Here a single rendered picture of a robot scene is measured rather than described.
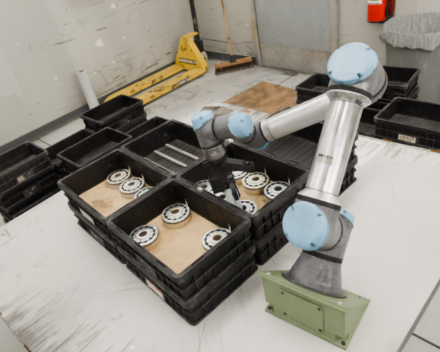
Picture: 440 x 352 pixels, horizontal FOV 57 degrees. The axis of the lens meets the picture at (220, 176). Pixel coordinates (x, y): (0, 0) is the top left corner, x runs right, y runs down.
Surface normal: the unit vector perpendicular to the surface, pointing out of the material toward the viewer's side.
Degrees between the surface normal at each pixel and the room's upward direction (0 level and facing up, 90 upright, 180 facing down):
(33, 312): 0
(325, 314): 90
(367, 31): 90
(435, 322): 0
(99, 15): 90
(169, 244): 0
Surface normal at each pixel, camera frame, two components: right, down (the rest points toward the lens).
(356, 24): -0.67, 0.51
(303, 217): -0.59, -0.05
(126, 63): 0.72, 0.29
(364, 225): -0.17, -0.81
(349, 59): -0.51, -0.30
